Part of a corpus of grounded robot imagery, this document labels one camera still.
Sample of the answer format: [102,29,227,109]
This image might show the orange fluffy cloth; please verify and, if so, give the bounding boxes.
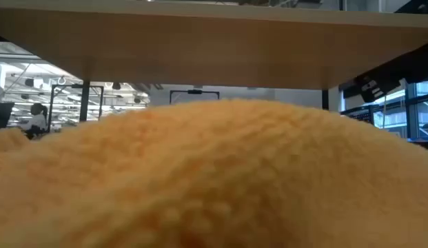
[0,98,428,248]

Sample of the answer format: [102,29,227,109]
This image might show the person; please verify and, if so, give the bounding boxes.
[19,102,51,141]

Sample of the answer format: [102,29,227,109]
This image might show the blue metal rack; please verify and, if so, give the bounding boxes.
[340,81,428,143]

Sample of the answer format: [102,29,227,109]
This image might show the black panel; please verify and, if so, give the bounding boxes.
[0,101,15,131]

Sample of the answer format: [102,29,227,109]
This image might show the black rectangular rig frame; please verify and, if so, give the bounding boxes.
[169,89,221,105]

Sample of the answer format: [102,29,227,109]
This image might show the black wire rack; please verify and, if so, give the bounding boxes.
[0,6,428,122]

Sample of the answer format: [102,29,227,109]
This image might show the black metal station frame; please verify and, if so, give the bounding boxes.
[47,83,105,134]

